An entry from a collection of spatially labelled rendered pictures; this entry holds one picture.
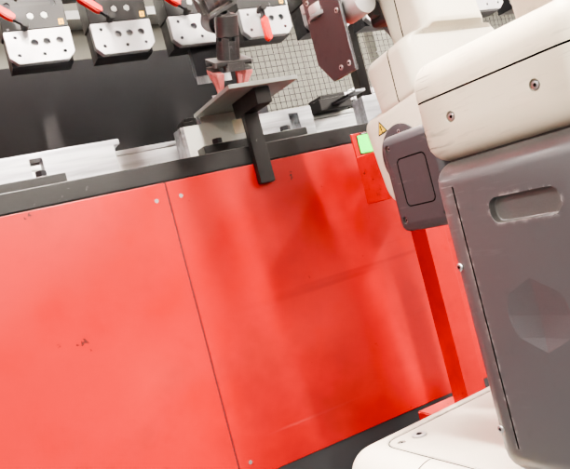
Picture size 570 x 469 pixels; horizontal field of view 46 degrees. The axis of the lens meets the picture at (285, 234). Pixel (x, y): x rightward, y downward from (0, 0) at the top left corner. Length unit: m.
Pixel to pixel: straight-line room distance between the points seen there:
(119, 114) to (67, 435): 1.12
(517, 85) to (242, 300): 1.03
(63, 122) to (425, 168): 1.50
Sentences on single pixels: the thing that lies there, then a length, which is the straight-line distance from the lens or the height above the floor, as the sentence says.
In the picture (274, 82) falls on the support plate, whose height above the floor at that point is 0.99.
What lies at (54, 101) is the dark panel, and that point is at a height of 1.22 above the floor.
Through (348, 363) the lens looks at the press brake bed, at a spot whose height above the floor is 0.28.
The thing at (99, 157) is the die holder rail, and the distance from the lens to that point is 1.69.
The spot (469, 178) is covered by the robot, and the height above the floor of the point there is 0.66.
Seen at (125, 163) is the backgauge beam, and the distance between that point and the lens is 1.97.
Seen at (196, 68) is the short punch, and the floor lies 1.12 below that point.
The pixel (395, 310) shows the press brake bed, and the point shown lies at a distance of 1.83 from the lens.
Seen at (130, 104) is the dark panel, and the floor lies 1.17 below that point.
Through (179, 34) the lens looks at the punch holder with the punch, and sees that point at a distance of 1.81.
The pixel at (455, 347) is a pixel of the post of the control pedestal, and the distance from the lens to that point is 1.69.
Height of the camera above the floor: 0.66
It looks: 1 degrees down
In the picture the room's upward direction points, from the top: 14 degrees counter-clockwise
